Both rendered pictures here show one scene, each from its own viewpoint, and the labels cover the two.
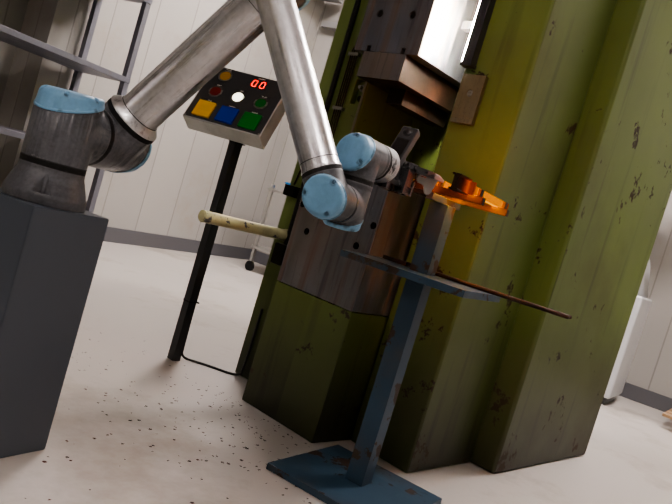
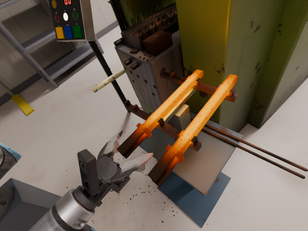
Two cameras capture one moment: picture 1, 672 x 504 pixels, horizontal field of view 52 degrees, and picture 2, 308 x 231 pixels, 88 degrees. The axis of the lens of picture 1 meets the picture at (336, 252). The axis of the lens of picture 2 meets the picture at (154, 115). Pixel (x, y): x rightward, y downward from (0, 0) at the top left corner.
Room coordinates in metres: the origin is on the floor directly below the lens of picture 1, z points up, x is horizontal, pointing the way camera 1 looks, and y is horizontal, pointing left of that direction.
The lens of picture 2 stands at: (1.66, -0.35, 1.32)
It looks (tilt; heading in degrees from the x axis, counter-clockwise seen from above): 47 degrees down; 27
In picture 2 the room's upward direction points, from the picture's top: 21 degrees counter-clockwise
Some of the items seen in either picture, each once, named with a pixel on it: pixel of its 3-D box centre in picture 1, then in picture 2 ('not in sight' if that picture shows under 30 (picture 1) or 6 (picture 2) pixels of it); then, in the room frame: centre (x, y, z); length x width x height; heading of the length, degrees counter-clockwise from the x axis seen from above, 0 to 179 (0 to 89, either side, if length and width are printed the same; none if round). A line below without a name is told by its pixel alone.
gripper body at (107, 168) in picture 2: (395, 173); (103, 181); (1.76, -0.09, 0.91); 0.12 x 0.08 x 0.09; 148
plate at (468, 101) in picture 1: (468, 99); not in sight; (2.41, -0.28, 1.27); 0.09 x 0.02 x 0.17; 49
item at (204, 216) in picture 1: (246, 226); (114, 76); (2.67, 0.36, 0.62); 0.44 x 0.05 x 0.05; 139
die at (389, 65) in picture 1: (413, 84); not in sight; (2.67, -0.10, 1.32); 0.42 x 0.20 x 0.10; 139
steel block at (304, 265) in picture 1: (377, 246); (172, 63); (2.64, -0.15, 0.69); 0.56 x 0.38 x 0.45; 139
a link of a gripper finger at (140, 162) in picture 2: (429, 184); (140, 166); (1.81, -0.18, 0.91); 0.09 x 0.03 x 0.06; 115
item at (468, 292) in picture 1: (421, 276); (184, 139); (2.05, -0.26, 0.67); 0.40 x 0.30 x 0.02; 58
